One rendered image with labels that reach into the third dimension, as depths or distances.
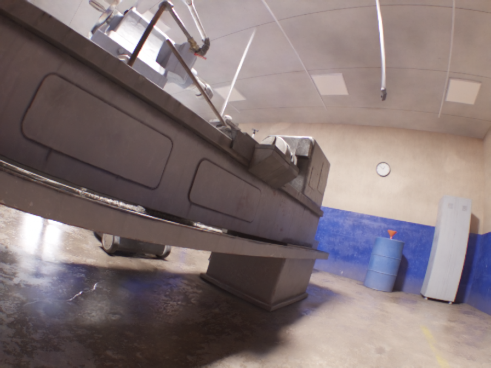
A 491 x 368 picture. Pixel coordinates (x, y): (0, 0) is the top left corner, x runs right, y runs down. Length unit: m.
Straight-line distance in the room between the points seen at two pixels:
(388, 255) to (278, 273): 2.84
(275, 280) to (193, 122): 1.14
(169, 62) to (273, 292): 1.43
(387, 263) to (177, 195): 3.73
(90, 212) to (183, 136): 0.44
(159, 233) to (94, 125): 0.34
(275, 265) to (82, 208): 1.30
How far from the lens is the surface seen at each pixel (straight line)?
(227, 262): 1.78
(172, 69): 0.98
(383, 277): 4.17
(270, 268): 1.59
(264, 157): 1.00
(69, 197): 0.50
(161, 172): 0.77
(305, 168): 1.81
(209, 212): 0.95
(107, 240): 1.82
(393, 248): 4.17
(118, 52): 0.85
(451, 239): 4.57
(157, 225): 0.60
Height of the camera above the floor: 0.52
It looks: 9 degrees up
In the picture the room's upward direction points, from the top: 17 degrees clockwise
